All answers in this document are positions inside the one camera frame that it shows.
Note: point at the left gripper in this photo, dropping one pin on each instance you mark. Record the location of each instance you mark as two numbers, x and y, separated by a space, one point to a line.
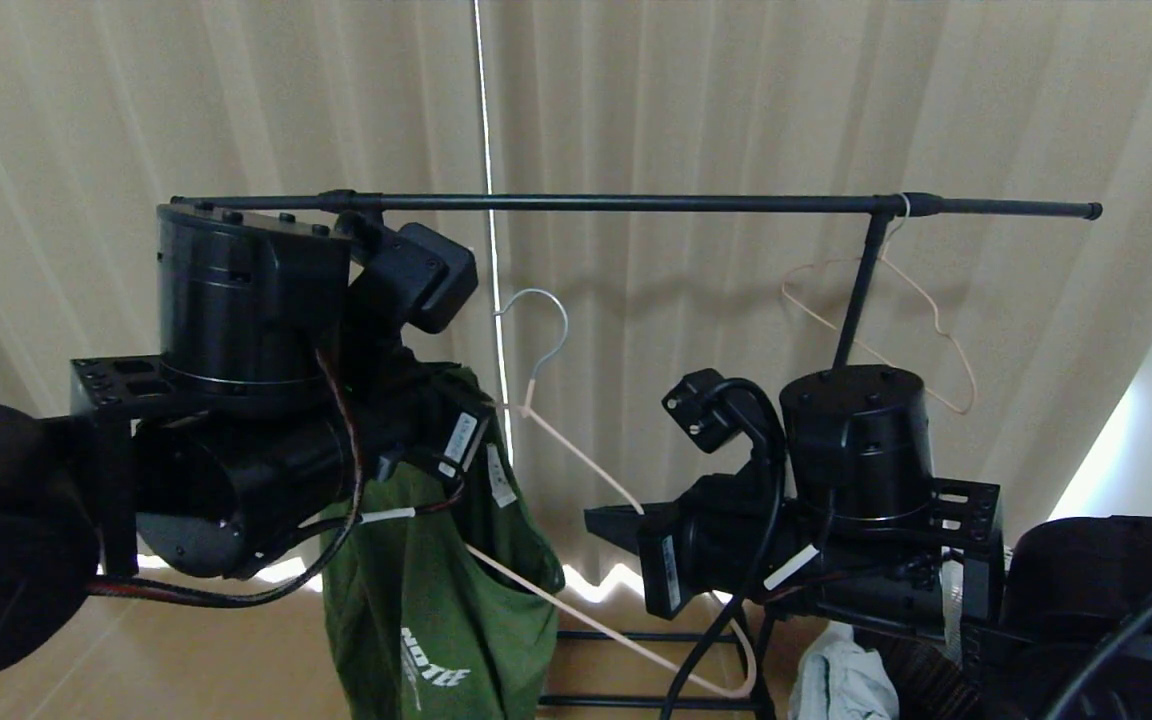
256 480

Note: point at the beige curtain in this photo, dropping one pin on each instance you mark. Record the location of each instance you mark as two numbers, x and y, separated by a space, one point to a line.
686 100

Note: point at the pale grey garment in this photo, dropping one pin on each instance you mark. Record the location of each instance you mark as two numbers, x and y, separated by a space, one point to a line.
841 680

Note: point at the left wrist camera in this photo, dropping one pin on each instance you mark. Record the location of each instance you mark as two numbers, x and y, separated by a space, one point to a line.
431 275

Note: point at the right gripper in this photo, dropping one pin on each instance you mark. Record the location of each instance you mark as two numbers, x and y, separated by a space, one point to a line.
716 540

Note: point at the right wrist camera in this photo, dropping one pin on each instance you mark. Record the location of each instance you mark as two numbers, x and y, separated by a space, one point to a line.
701 410

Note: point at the green printed shirt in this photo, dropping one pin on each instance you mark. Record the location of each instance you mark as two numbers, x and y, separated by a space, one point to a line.
436 590

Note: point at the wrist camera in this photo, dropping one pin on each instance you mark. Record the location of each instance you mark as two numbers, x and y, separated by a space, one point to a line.
431 275
701 410

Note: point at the black clothes rack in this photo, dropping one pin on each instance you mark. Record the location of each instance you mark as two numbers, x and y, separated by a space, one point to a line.
686 203

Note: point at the pink clothes hanger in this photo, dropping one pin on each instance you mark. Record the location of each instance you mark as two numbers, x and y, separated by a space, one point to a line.
586 461
911 285

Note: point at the white laundry basket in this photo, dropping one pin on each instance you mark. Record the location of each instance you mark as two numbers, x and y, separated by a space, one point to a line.
921 685

